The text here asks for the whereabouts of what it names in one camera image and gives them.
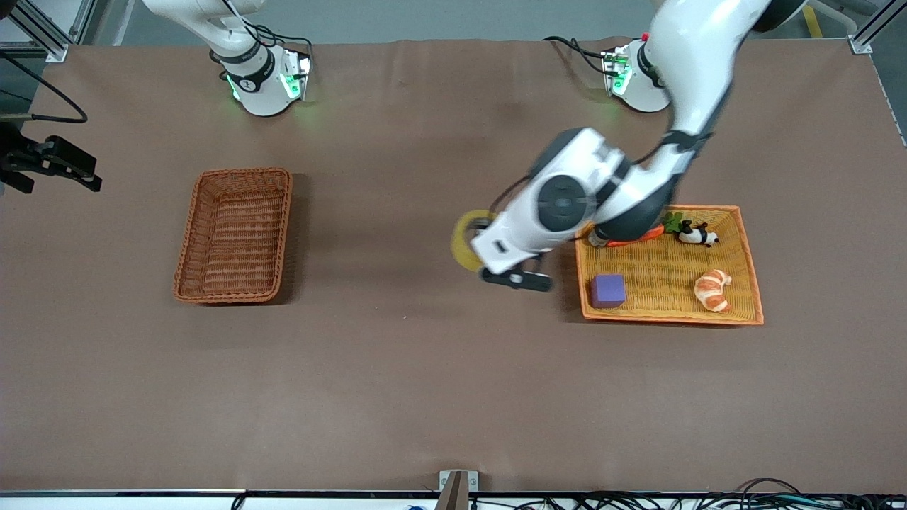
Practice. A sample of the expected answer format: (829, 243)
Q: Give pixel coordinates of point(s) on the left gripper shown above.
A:
(475, 224)

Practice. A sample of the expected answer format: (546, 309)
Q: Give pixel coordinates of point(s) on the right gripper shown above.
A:
(15, 157)

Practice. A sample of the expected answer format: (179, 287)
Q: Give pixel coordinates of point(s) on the clear yellowish tape roll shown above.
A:
(459, 248)

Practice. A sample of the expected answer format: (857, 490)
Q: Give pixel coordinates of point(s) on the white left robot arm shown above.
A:
(698, 49)

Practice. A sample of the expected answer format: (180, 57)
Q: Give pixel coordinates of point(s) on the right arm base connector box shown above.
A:
(297, 76)

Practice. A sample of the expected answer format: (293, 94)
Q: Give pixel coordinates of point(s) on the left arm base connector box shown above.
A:
(616, 71)

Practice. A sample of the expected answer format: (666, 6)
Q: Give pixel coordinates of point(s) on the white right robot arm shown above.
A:
(258, 78)

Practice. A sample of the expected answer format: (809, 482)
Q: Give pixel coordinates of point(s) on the brown wicker basket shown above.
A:
(234, 241)

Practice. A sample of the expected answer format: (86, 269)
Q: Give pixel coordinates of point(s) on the orange wicker basket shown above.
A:
(666, 312)

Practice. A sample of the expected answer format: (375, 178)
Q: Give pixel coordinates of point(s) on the small dark-capped bottle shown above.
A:
(597, 241)

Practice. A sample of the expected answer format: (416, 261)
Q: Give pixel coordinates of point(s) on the purple cube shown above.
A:
(608, 292)

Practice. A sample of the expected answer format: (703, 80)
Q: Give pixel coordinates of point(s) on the brown table cloth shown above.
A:
(453, 368)

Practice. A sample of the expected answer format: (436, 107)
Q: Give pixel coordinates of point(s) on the orange toy carrot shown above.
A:
(641, 236)

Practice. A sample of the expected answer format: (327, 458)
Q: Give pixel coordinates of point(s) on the black white panda toy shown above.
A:
(693, 234)

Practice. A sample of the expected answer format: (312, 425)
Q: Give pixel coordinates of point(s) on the toy croissant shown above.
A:
(712, 290)

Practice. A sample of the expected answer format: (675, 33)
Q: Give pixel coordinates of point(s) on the white stand legs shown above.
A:
(837, 15)

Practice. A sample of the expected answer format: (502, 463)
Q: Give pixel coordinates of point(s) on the aluminium frame post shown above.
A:
(57, 51)
(875, 25)

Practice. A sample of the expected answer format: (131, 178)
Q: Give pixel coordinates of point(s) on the metal table edge bracket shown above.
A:
(458, 489)

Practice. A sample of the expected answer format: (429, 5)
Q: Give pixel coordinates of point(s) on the white table edge rail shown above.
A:
(142, 503)

